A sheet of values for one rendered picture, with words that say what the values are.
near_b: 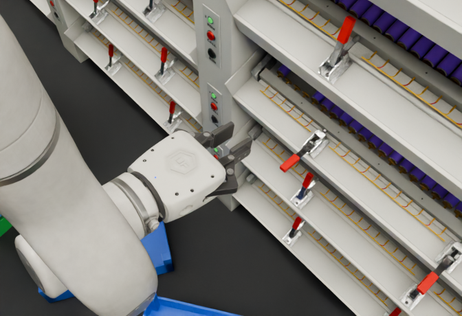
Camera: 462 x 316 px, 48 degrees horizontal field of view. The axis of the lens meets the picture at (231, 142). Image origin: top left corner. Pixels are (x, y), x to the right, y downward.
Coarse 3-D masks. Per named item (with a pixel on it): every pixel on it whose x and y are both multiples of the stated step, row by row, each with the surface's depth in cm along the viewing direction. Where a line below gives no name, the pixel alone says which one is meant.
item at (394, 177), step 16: (272, 80) 90; (288, 96) 88; (304, 112) 87; (320, 112) 86; (336, 128) 84; (352, 144) 82; (368, 160) 81; (384, 176) 80; (400, 176) 79; (384, 192) 80; (400, 192) 79; (416, 192) 78; (432, 208) 76; (448, 224) 75
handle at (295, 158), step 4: (308, 144) 84; (312, 144) 84; (304, 148) 84; (308, 148) 84; (300, 152) 84; (304, 152) 84; (292, 156) 83; (296, 156) 83; (300, 156) 83; (288, 160) 83; (292, 160) 83; (296, 160) 83; (284, 164) 82; (288, 164) 82; (292, 164) 82; (280, 168) 82; (284, 168) 82; (288, 168) 82
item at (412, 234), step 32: (256, 64) 92; (256, 96) 92; (288, 128) 89; (320, 160) 85; (352, 160) 84; (384, 160) 83; (352, 192) 82; (448, 192) 79; (384, 224) 80; (416, 224) 78; (416, 256) 80
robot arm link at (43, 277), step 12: (108, 192) 62; (120, 192) 62; (120, 204) 61; (132, 204) 62; (132, 216) 62; (24, 240) 57; (24, 252) 57; (24, 264) 60; (36, 264) 56; (36, 276) 57; (48, 276) 56; (48, 288) 57; (60, 288) 58
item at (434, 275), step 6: (444, 258) 74; (450, 258) 73; (444, 264) 73; (438, 270) 73; (432, 276) 72; (438, 276) 72; (426, 282) 72; (432, 282) 72; (420, 288) 71; (426, 288) 71
